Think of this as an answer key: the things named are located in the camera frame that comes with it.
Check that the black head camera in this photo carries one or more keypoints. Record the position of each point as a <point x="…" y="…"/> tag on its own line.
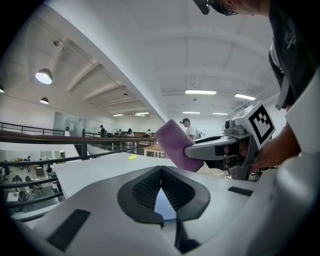
<point x="202" y="6"/>

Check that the person's head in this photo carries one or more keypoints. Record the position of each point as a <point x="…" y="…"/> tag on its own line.
<point x="245" y="6"/>

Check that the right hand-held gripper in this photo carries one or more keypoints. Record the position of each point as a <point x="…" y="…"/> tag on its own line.
<point x="260" y="122"/>

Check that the person's right forearm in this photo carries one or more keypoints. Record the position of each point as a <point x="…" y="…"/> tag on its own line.
<point x="277" y="147"/>

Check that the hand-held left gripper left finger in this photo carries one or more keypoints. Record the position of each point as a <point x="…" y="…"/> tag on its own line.
<point x="100" y="212"/>

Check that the person's black t-shirt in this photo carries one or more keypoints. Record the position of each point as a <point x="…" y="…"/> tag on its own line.
<point x="295" y="50"/>

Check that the pendant lamp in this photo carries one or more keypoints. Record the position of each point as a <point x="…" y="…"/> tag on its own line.
<point x="43" y="76"/>
<point x="44" y="100"/>

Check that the white square table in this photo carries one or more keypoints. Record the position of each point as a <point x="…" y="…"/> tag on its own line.
<point x="100" y="170"/>

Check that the person's right hand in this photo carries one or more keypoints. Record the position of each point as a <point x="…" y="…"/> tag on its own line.
<point x="226" y="150"/>

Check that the purple cloth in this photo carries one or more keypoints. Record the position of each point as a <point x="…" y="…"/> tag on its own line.
<point x="175" y="142"/>

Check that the yellow banana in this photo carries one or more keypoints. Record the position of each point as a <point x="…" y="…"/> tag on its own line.
<point x="132" y="157"/>

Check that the big blue plate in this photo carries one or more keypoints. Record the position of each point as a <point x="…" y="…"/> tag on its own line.
<point x="163" y="207"/>

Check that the dark railing with wooden handrail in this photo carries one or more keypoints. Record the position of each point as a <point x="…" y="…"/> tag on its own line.
<point x="50" y="140"/>

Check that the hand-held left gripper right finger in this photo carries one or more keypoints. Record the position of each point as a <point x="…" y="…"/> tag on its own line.
<point x="220" y="200"/>

